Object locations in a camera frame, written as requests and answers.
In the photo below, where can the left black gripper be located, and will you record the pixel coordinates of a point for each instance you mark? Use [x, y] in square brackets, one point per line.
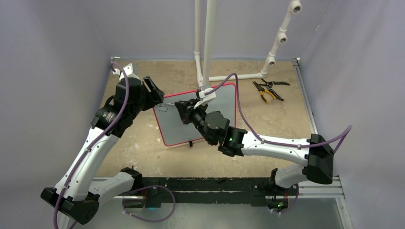
[154, 97]

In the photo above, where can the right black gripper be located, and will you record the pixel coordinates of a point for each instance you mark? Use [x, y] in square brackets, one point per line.
[186, 115]

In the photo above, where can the red-framed whiteboard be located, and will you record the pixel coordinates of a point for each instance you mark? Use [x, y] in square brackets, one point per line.
[172, 129]

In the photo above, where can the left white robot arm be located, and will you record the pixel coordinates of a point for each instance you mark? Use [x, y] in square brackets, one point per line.
[75, 195]

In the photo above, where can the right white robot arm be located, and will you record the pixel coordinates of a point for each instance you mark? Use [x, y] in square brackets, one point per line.
[312, 158]

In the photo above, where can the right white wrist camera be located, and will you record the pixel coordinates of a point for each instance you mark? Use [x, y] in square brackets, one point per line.
[205, 95]

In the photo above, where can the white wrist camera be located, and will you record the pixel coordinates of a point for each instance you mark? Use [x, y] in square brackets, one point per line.
[129, 69]
[205, 95]

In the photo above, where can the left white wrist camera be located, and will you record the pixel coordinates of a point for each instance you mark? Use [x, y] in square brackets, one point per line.
[129, 69]

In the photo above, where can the yellow-handled pliers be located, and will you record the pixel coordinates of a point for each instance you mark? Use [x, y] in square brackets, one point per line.
[263, 90]

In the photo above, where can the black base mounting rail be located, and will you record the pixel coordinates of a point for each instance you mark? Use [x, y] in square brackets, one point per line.
[255, 191]

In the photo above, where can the white PVC pipe frame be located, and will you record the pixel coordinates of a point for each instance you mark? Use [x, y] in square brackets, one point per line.
[241, 28]

